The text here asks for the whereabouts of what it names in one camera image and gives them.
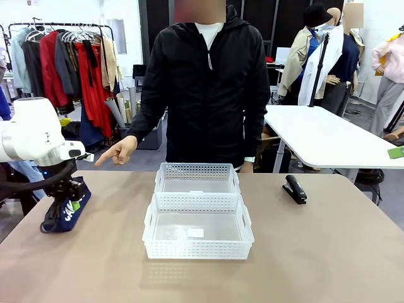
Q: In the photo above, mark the black scarf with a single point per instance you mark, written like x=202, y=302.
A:
x=90, y=63

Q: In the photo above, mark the black bucket hat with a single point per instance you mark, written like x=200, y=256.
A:
x=315, y=15

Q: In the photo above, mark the light grey-blue jacket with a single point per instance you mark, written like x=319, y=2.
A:
x=19, y=63

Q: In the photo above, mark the black clothes rack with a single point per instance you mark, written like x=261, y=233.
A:
x=107, y=31

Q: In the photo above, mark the yellow cloth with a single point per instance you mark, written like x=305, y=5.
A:
x=64, y=122

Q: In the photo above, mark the grey storage bin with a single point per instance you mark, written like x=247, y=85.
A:
x=151, y=140

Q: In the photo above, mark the mannequin with white coat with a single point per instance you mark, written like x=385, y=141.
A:
x=344, y=63

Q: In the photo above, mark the small white perforated basket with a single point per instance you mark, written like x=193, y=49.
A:
x=195, y=172

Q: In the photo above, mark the dark grey garment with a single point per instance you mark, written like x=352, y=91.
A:
x=33, y=69

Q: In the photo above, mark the mannequin with beige coat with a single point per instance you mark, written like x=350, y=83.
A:
x=295, y=63

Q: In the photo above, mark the grey blazer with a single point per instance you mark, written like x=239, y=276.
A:
x=67, y=66

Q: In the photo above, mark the person's left forearm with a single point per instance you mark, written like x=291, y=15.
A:
x=257, y=135

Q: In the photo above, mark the red dress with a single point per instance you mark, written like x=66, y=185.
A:
x=93, y=104

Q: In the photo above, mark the black stapler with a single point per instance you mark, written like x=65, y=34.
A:
x=295, y=189

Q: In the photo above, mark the white monitor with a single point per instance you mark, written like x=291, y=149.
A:
x=282, y=55

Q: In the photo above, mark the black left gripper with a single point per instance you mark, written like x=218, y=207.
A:
x=66, y=187

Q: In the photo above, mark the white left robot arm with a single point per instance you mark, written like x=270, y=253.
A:
x=28, y=126

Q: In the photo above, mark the beige garment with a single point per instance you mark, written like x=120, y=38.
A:
x=109, y=63

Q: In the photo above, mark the green flat item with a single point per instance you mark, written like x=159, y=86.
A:
x=396, y=153

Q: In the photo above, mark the black bag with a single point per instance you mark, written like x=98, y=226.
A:
x=367, y=176

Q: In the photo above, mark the navy CAMPUS pencil case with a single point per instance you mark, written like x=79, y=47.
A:
x=67, y=217

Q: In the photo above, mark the white table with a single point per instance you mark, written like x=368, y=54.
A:
x=322, y=135

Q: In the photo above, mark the cream paper roll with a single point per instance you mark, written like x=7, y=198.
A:
x=121, y=104

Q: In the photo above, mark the person in black jacket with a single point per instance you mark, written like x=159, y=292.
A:
x=205, y=94

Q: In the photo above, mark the white hanging panel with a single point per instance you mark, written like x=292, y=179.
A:
x=116, y=34

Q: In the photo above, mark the person's left hand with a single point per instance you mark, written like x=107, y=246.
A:
x=247, y=168

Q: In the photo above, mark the tall grey cardboard tube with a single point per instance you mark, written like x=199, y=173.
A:
x=132, y=101

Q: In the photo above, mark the person's right hand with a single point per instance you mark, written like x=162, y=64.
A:
x=121, y=151

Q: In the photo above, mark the grey paper roll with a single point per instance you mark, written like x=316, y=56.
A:
x=115, y=113

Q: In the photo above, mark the large white perforated basket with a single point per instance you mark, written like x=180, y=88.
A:
x=197, y=249

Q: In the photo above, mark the person's right forearm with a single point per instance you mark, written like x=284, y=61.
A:
x=142, y=124

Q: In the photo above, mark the dark blue denim garment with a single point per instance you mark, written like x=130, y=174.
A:
x=90, y=132

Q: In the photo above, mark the mannequin with pink sweater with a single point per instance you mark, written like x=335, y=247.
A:
x=389, y=82

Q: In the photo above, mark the silver wrist watch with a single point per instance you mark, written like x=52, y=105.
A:
x=249, y=159

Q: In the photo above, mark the bright blue garment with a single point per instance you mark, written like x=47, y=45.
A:
x=3, y=107

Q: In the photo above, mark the red jacket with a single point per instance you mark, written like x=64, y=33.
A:
x=50, y=69

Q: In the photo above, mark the black tripod pole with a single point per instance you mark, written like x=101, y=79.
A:
x=318, y=69

